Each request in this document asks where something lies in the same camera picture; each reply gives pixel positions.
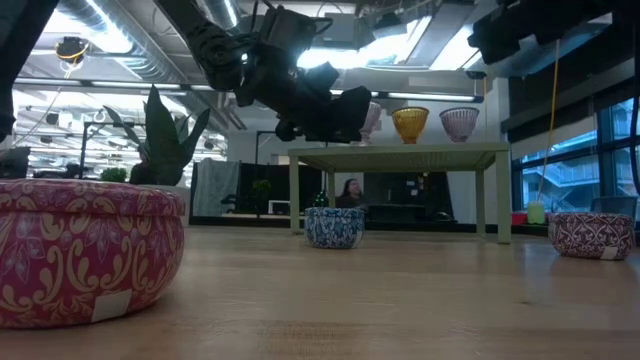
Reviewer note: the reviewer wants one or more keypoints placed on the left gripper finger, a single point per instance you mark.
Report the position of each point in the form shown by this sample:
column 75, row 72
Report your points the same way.
column 347, row 115

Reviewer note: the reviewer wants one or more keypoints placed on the pink glass candle holder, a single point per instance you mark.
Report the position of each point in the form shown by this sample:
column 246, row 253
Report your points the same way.
column 374, row 120

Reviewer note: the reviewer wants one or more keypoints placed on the amber glass candle holder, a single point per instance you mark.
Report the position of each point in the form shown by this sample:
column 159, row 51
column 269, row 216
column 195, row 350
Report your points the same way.
column 410, row 122

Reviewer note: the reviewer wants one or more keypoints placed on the purple glass candle holder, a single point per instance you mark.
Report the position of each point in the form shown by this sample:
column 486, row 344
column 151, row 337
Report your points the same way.
column 460, row 124

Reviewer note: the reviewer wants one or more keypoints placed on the dark blue patterned tin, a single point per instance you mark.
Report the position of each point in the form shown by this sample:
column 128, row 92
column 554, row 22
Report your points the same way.
column 334, row 229

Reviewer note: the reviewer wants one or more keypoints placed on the purple patterned tin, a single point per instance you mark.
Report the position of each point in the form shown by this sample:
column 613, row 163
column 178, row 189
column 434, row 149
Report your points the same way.
column 590, row 235

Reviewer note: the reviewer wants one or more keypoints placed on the pink patterned tin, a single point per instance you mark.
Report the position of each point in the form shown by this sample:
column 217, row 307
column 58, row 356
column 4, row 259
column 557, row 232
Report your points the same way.
column 75, row 250

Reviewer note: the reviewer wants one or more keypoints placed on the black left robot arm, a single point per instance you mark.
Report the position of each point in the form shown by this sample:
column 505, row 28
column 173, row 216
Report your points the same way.
column 210, row 40

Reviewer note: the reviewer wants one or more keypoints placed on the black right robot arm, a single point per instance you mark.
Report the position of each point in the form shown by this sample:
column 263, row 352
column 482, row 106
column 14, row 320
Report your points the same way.
column 575, row 20

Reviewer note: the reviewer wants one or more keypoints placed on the person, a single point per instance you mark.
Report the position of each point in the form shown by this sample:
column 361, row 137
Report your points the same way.
column 352, row 192
column 140, row 172

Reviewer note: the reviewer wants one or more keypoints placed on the long ceiling light strip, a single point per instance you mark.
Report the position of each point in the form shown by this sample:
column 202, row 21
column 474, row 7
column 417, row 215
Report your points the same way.
column 430, row 95

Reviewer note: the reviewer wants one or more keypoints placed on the black desk unit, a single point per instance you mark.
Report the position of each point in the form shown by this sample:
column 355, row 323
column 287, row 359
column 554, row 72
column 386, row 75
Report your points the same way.
column 400, row 200

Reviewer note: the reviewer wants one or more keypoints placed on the green perforated metal shelf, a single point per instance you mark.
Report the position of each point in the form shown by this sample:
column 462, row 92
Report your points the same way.
column 440, row 157

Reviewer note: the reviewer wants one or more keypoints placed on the small background potted plant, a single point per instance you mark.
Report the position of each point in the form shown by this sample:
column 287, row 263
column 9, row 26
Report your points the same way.
column 261, row 189

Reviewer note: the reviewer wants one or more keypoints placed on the black office partition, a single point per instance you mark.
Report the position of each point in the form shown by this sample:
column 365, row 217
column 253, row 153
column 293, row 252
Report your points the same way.
column 247, row 190

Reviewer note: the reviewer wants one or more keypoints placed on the grey hanging cloth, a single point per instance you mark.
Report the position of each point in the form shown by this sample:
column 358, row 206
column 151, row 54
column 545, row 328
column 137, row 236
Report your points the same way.
column 215, row 187

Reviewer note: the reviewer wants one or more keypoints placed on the green snake plant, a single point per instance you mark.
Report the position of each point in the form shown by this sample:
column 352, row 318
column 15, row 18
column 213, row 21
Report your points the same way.
column 162, row 145

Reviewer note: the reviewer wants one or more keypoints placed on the pale green bottle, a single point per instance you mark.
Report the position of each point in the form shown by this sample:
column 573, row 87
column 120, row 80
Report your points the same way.
column 536, row 214

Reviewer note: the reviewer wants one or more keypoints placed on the red container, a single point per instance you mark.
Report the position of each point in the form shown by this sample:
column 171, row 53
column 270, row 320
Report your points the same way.
column 519, row 219

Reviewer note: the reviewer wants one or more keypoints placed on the small green bush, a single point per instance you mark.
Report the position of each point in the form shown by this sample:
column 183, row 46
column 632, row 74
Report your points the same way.
column 115, row 175

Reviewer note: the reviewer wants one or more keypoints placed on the grey chair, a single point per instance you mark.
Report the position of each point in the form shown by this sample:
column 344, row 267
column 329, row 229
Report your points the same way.
column 612, row 205

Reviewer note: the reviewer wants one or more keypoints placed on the dark monitor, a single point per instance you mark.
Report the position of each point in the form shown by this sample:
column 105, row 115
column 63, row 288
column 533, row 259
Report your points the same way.
column 14, row 162

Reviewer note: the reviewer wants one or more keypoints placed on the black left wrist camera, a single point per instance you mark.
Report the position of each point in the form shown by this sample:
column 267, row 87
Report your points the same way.
column 287, row 30

